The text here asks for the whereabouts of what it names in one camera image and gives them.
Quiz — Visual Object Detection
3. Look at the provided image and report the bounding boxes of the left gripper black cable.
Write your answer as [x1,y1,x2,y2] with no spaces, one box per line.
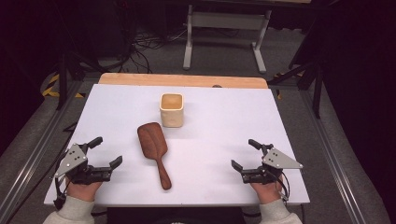
[51,176,69,211]

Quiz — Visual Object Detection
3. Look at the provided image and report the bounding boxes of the person's right hand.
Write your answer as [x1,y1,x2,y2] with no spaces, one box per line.
[249,176,284,205]

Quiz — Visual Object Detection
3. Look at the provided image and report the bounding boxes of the black floor cables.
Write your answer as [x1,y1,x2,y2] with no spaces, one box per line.
[122,26,191,75]

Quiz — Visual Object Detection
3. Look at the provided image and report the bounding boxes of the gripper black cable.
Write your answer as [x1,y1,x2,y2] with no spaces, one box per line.
[273,171,291,203]
[51,176,69,211]

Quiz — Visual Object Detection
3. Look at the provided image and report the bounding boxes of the white metal desk frame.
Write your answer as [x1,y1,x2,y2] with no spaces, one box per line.
[182,4,273,75]

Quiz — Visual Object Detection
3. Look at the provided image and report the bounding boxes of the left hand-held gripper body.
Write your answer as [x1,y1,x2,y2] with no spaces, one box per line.
[54,142,113,186]

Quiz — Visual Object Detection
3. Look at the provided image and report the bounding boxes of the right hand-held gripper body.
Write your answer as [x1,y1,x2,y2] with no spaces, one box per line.
[241,143,304,185]

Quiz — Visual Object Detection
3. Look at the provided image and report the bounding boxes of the cream square cup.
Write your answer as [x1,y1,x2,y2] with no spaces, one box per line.
[159,92,185,129]

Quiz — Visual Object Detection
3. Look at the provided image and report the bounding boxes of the brown wooden spatula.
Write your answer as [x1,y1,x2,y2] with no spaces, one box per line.
[136,121,173,191]

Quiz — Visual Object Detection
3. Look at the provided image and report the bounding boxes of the light wooden board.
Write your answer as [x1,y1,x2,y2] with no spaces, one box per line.
[98,72,269,90]

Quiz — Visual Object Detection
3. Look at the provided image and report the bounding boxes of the yellow black hazard tape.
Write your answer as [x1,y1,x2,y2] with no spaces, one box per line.
[41,72,87,99]
[273,70,305,101]

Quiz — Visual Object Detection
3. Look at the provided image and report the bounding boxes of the aluminium rail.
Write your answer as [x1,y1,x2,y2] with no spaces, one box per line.
[299,89,367,224]
[0,79,83,224]

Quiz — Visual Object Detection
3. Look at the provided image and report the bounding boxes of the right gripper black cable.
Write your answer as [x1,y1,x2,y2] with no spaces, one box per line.
[273,171,291,203]

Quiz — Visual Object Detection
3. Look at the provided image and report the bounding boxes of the person's left hand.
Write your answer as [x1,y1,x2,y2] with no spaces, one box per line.
[64,177,104,203]

